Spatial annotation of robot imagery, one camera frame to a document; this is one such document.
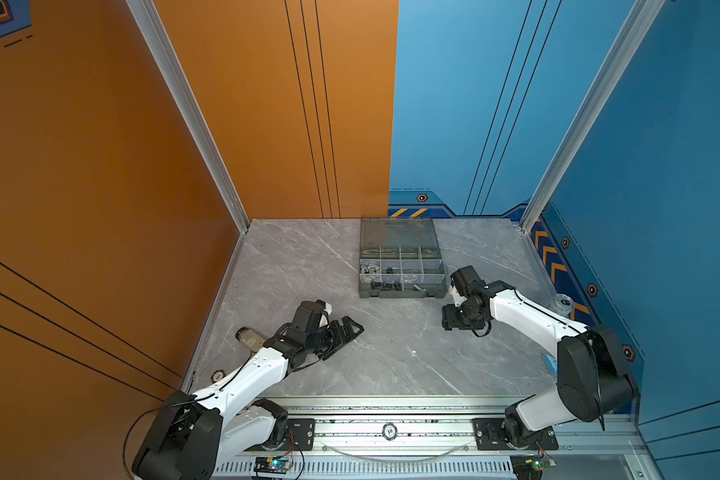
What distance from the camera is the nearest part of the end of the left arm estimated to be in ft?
2.05

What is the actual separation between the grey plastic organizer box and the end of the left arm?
255 millimetres

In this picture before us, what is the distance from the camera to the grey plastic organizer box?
40.0 inches
